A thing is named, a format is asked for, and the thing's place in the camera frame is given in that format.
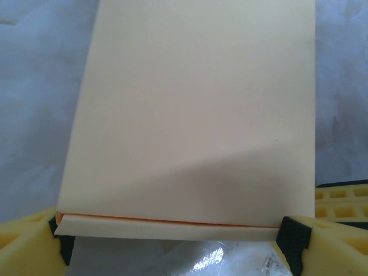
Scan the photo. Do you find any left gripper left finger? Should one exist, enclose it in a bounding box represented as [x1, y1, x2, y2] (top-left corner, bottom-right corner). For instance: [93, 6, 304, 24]
[0, 205, 76, 276]

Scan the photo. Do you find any orange paper box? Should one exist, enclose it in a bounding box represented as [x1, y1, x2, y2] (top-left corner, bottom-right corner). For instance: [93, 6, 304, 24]
[54, 0, 317, 241]

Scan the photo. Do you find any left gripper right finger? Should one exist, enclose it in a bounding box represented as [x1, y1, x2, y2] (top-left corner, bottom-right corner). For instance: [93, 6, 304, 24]
[271, 215, 368, 276]

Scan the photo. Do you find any green snack packet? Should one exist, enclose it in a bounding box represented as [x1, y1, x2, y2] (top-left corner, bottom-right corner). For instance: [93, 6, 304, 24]
[68, 236, 291, 276]

